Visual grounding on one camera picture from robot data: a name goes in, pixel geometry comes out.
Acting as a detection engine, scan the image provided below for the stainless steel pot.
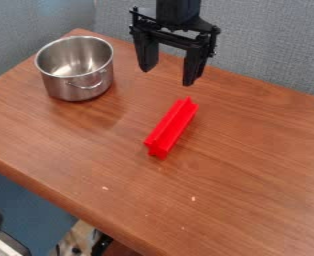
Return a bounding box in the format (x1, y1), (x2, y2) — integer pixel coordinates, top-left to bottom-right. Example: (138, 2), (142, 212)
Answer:
(34, 36), (113, 102)

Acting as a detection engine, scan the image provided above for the red plastic block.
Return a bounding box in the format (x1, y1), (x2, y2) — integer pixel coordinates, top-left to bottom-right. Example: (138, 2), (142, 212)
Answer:
(143, 97), (198, 159)

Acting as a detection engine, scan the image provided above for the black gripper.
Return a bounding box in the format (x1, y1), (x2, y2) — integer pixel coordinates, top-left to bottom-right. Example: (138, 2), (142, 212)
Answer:
(129, 0), (221, 86)

